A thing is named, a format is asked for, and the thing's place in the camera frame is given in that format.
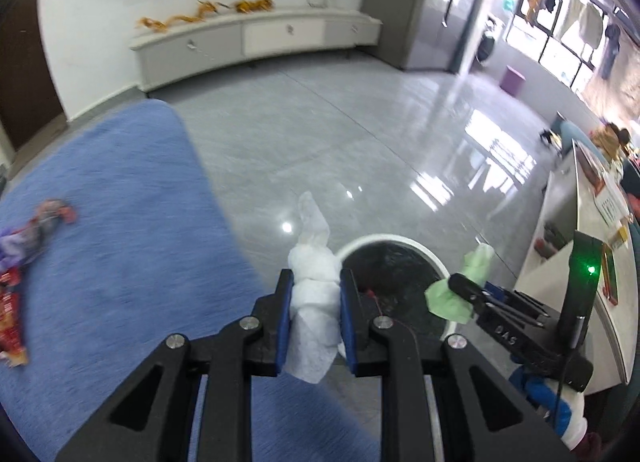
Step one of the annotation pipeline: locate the light green plastic bag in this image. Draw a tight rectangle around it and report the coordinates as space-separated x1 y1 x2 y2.
425 243 495 325

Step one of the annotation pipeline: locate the white tissue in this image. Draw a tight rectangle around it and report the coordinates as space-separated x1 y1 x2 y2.
284 191 343 384

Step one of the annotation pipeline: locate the white round trash bin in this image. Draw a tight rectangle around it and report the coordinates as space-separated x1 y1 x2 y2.
337 234 457 340

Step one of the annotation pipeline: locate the black tracker with green light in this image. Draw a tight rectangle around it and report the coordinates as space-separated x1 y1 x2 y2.
554 230 603 352

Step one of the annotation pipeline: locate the blue fluffy rug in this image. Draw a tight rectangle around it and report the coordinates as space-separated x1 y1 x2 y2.
0 98 384 462

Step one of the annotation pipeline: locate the white counter desk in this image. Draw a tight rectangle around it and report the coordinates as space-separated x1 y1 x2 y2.
515 141 639 394

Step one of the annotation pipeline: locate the seated person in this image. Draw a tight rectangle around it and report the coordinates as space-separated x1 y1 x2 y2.
560 121 629 164

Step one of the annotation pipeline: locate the red snack wrapper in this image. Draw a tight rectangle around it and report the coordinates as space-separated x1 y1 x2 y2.
1 267 28 367

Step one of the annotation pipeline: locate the clear red candy wrapper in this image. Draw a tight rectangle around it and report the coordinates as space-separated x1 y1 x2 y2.
24 199 77 252

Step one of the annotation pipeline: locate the purple stool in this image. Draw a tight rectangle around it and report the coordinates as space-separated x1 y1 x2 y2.
499 66 526 97

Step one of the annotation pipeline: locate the purple plastic bag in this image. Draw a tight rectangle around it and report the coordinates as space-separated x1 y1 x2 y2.
0 228 40 273

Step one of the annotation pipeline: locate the white low tv console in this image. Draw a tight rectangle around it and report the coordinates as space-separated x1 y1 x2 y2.
129 7 382 93

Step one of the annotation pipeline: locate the dark brown door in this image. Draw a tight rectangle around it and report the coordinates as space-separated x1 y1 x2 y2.
1 0 64 151

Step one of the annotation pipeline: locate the golden dragon ornament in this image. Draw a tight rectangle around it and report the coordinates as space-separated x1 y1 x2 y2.
136 0 274 33

